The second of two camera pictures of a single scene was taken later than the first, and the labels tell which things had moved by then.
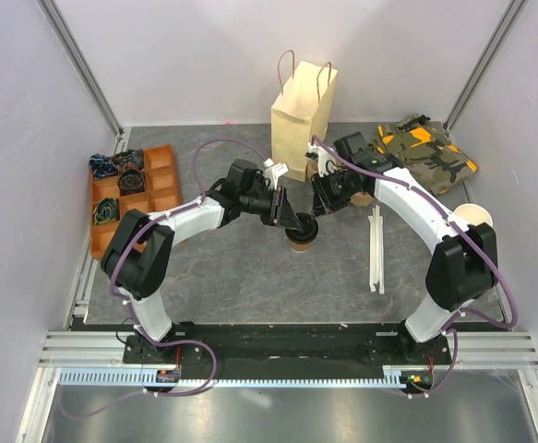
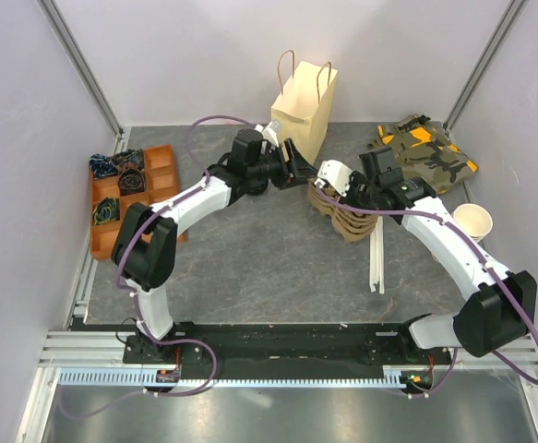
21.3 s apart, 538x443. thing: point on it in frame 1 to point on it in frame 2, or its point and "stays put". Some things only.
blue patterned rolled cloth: (101, 166) stays put
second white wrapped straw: (379, 250) stays put
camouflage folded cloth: (419, 144) stays put
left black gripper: (280, 212) to (296, 171)
